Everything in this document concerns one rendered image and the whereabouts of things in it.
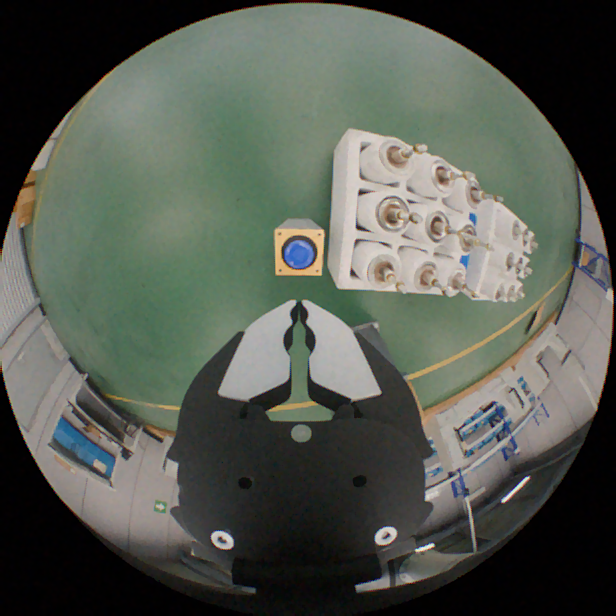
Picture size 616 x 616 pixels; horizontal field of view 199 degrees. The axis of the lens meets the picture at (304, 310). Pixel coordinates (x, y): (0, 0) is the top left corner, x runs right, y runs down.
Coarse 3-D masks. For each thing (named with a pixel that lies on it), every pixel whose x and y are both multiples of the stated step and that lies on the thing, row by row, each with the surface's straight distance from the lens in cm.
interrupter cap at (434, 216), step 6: (438, 210) 43; (432, 216) 42; (438, 216) 43; (444, 216) 44; (426, 222) 41; (432, 222) 42; (444, 222) 44; (426, 228) 41; (432, 228) 42; (426, 234) 41; (432, 234) 42; (438, 234) 44; (444, 234) 45; (432, 240) 42; (438, 240) 44; (444, 240) 45
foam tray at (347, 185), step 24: (360, 144) 48; (336, 168) 54; (336, 192) 51; (360, 192) 51; (408, 192) 47; (336, 216) 49; (456, 216) 58; (336, 240) 47; (384, 240) 44; (408, 240) 48; (336, 264) 46; (360, 288) 46; (408, 288) 52; (432, 288) 58
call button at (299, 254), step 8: (296, 240) 25; (288, 248) 25; (296, 248) 25; (304, 248) 25; (288, 256) 25; (296, 256) 25; (304, 256) 25; (312, 256) 25; (296, 264) 25; (304, 264) 25
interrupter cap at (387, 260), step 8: (376, 256) 36; (384, 256) 37; (392, 256) 37; (376, 264) 36; (384, 264) 37; (392, 264) 38; (368, 272) 36; (376, 272) 37; (368, 280) 37; (376, 280) 38; (384, 280) 39; (384, 288) 39
